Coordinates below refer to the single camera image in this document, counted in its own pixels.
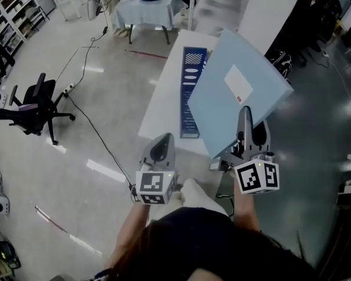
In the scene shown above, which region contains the light blue folder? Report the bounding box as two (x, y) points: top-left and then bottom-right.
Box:
(187, 29), (295, 160)

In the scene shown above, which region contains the black white-striped backpack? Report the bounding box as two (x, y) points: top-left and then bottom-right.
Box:
(265, 48), (293, 80)

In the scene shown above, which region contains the person's left forearm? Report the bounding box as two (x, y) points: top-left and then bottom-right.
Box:
(105, 202), (152, 270)

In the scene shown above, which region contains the person's dark top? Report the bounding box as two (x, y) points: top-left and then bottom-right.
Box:
(90, 206), (281, 281)

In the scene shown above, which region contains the person's right forearm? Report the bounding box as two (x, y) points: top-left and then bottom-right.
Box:
(232, 183), (261, 232)

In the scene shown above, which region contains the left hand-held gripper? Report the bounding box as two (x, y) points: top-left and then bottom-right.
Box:
(133, 132), (180, 206)

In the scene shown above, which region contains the table with light blue cloth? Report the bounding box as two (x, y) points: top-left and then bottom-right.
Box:
(111, 0), (183, 46)

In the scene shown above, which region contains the black cable with adapter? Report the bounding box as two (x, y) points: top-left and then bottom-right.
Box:
(66, 94), (139, 204)

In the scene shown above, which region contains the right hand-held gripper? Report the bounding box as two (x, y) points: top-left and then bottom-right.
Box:
(209, 106), (281, 196)

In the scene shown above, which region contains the black office chair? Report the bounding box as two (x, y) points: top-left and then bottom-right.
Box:
(0, 72), (77, 146)

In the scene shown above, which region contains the blue plastic file holder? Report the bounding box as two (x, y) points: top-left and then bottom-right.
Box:
(179, 46), (208, 139)

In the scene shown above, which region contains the white storage shelf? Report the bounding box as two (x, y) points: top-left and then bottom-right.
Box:
(0, 0), (45, 55)

